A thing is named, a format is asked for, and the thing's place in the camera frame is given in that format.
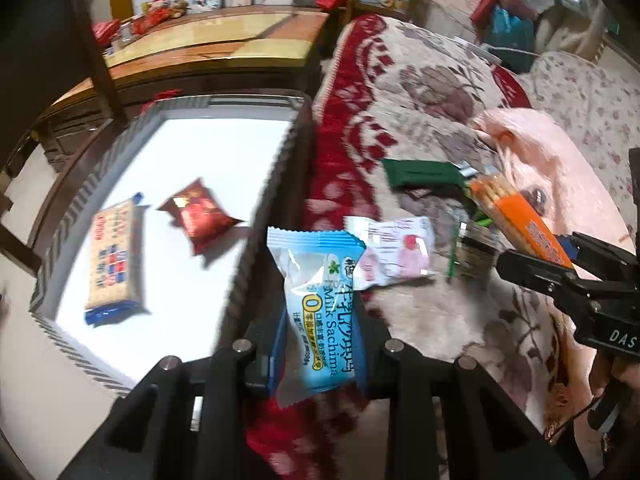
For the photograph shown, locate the orange cracker pack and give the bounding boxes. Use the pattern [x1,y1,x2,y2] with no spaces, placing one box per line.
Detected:
[468,174,573,269]

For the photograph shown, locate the green black matcha packet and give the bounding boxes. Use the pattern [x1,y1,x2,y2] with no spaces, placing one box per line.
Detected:
[446,212,501,286]

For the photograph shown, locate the light blue sachima packet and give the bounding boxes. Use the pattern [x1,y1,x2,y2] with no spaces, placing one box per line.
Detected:
[267,226,366,408]

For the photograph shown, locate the white pink strawberry snack bag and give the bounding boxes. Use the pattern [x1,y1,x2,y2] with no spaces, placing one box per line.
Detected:
[344,216,435,290]

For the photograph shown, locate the dark green snack packet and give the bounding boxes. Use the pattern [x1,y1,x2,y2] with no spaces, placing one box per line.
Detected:
[382,158,465,188]

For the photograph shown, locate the beige cracker pack blue ends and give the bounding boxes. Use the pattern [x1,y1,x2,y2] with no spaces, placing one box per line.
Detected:
[85,193,145,326]

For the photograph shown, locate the red gold snack packet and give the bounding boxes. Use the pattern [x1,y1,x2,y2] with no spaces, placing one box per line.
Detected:
[157,178,247,256]

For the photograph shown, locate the person's right hand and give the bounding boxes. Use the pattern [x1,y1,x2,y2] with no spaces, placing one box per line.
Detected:
[587,350,639,465]

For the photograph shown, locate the pink quilted blanket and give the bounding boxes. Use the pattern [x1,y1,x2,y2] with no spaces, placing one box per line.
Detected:
[471,108,634,252]

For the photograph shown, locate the floral white bedsheet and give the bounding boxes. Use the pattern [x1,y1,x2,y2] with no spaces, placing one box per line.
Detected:
[519,49,640,196]

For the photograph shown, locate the white tray with striped rim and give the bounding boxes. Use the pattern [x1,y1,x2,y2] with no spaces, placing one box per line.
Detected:
[29,91,312,398]

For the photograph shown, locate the teal plastic bag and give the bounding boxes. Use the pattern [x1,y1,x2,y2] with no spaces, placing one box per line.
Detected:
[485,4,537,74]

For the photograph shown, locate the red cream floral blanket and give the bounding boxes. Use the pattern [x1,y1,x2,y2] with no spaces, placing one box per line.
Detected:
[244,13,601,480]

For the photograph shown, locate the wooden coffee table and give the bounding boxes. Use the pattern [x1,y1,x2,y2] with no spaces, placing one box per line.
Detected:
[37,4,331,126]

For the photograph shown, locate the framed photo on table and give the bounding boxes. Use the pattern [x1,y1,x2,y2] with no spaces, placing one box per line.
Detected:
[189,0,224,13]

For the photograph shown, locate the red gift box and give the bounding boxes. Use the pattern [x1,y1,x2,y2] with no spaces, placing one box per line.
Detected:
[92,20,120,49]

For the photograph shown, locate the dark wooden chair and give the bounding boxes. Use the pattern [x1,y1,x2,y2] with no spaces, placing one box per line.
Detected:
[1,0,127,165]

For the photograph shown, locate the red toy figurines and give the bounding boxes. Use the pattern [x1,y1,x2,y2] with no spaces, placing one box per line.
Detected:
[131,0,189,36]

